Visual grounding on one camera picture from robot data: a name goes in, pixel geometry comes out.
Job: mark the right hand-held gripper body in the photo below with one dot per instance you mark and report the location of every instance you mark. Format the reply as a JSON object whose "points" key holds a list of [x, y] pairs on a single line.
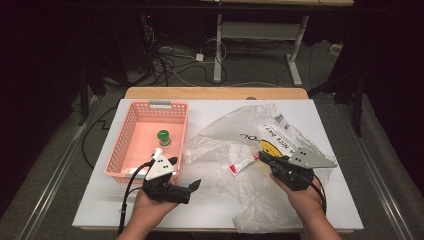
{"points": [[310, 159]]}

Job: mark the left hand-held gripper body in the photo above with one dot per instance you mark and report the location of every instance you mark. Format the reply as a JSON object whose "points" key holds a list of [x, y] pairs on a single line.
{"points": [[160, 168]]}

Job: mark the red and white tube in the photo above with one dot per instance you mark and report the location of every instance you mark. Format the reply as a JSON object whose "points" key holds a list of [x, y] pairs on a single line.
{"points": [[243, 164]]}

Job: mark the small green-capped bottle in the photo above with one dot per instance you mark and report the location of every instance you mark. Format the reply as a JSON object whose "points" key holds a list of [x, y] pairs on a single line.
{"points": [[163, 136]]}

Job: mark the pink plastic basket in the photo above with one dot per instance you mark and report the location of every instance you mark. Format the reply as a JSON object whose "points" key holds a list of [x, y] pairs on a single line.
{"points": [[140, 133]]}

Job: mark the white plastic bag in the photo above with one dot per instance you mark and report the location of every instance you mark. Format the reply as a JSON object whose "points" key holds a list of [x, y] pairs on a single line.
{"points": [[233, 133]]}

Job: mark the person's right hand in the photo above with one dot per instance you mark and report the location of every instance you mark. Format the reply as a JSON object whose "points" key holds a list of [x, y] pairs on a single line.
{"points": [[305, 201]]}

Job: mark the person's left hand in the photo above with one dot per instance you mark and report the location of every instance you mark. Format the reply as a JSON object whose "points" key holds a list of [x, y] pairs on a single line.
{"points": [[150, 211]]}

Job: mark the white board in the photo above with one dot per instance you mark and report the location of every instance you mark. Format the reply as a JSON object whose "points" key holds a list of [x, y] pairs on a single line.
{"points": [[100, 200]]}

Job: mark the wooden table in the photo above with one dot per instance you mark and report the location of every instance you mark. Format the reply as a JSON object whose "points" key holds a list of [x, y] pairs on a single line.
{"points": [[216, 93]]}

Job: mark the white power adapter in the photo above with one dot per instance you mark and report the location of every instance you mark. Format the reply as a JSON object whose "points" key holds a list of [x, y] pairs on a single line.
{"points": [[199, 57]]}

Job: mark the white floor box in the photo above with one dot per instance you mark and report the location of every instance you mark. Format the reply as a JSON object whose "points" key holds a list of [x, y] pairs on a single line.
{"points": [[336, 49]]}

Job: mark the metal floor rail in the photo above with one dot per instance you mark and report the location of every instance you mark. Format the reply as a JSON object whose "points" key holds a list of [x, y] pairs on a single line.
{"points": [[376, 166], [56, 173]]}

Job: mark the white metal desk frame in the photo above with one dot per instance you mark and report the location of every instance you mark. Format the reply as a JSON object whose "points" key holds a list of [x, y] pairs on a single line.
{"points": [[258, 30]]}

